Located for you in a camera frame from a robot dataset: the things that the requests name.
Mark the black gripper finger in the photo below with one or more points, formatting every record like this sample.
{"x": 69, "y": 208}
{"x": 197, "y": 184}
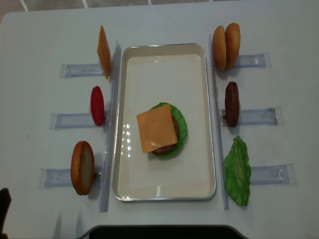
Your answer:
{"x": 5, "y": 201}

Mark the orange cheese slice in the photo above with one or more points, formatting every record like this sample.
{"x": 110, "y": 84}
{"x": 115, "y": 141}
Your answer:
{"x": 155, "y": 128}
{"x": 103, "y": 52}

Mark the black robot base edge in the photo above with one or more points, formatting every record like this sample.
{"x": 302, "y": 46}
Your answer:
{"x": 163, "y": 232}

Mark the clear holder under tomato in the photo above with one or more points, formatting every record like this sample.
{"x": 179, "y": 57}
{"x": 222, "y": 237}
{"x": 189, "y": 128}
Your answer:
{"x": 66, "y": 121}

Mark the standing red tomato slice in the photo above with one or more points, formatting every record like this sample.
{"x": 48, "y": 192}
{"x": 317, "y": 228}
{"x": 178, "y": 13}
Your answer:
{"x": 97, "y": 106}

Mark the clear holder under cheese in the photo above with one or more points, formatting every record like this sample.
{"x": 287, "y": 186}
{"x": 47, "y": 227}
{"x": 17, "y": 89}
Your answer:
{"x": 81, "y": 70}

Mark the brown meat patty on stack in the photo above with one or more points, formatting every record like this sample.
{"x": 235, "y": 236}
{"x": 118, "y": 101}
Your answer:
{"x": 172, "y": 139}

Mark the standing orange cheese slice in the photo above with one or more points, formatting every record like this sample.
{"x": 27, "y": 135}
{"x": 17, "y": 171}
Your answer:
{"x": 103, "y": 52}

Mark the green lettuce leaf on stack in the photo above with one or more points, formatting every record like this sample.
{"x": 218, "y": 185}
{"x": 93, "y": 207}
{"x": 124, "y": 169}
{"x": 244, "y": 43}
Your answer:
{"x": 180, "y": 127}

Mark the standing green lettuce leaf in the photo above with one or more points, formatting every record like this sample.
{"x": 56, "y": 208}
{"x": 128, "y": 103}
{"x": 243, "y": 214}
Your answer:
{"x": 238, "y": 172}

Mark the standing brown meat patty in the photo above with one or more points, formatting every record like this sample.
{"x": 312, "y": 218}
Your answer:
{"x": 232, "y": 108}

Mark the clear holder under lettuce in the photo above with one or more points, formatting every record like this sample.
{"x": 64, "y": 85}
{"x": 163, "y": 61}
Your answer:
{"x": 283, "y": 174}

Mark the clear holder under left bun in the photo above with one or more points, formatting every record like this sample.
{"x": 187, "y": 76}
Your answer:
{"x": 51, "y": 178}

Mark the standing bun slice left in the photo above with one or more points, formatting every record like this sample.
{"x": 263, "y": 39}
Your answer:
{"x": 82, "y": 168}

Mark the white rectangular serving tray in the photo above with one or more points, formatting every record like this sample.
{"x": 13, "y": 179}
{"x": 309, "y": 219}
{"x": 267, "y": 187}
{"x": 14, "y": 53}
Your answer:
{"x": 174, "y": 74}

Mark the sesame bun top rear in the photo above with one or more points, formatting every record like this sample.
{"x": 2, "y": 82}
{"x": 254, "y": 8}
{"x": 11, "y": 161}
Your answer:
{"x": 219, "y": 49}

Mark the sesame bun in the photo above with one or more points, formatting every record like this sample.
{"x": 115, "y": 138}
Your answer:
{"x": 219, "y": 49}
{"x": 232, "y": 38}

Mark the clear holder under patty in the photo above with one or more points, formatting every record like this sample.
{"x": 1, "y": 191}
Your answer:
{"x": 268, "y": 116}

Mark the sesame bun top front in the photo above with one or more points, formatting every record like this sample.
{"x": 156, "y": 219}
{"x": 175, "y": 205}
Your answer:
{"x": 232, "y": 38}

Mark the clear holder under buns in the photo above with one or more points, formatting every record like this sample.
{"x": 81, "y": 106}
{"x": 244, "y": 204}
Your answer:
{"x": 260, "y": 60}

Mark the left clear acrylic rail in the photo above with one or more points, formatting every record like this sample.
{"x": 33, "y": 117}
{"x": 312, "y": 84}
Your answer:
{"x": 112, "y": 120}

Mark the clear acrylic rail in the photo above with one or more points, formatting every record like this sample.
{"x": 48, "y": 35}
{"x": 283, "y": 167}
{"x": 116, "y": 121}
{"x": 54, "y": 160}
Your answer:
{"x": 218, "y": 127}
{"x": 112, "y": 120}

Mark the right clear acrylic rail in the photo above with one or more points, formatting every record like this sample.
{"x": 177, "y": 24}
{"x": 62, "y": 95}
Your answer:
{"x": 218, "y": 127}

